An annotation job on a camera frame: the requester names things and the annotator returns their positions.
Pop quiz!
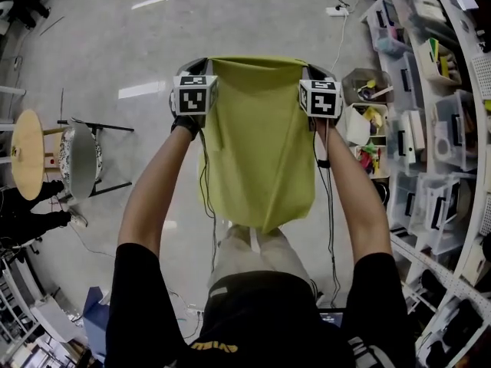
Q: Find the white shelving unit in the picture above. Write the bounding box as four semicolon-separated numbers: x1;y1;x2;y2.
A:
358;0;491;368

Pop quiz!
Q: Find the grey chair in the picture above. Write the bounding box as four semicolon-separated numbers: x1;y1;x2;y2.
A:
57;117;135;203

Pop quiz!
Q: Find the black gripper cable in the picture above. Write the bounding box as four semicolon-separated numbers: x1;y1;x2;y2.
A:
198;126;219;278
313;123;342;308

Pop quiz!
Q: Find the round wooden table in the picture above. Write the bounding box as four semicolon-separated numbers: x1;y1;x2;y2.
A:
10;108;67;202

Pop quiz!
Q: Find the person's left forearm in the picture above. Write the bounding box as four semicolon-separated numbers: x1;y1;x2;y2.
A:
117;126;201;258

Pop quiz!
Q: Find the black wrist strap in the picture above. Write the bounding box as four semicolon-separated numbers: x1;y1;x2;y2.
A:
171;115;201;142

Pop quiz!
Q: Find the black round bin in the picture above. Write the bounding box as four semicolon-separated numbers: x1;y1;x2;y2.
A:
370;178;391;211

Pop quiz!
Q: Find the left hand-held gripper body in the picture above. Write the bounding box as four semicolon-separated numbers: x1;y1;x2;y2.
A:
170;57;219;117

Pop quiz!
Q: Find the grey toy bin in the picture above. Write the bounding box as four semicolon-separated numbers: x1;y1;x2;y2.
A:
341;67;394;105

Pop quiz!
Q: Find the cream storage bin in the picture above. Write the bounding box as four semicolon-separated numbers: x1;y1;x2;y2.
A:
417;38;461;87

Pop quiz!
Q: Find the white toy bin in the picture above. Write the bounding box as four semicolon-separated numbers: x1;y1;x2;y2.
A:
343;102;389;147
354;143;391;179

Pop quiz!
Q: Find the person's black shirt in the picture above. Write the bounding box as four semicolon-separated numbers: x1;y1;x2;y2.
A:
105;242;417;368

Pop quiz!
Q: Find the white floor cable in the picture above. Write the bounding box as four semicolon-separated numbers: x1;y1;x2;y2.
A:
328;13;351;75

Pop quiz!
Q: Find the blue box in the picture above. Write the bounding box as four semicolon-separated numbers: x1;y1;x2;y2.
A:
82;286;113;364

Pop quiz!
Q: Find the small black display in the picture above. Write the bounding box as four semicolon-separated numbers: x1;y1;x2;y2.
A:
318;311;344;327

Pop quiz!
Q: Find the person's right forearm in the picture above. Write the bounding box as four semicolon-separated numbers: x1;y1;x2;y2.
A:
325;123;393;271

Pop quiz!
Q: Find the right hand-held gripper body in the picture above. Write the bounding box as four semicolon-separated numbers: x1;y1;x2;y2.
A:
298;63;342;130

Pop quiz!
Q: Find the yellow-green cloth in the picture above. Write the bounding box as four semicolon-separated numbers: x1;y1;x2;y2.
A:
197;54;318;234

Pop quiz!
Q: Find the white plastic case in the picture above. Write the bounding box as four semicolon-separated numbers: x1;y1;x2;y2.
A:
30;295;77;343

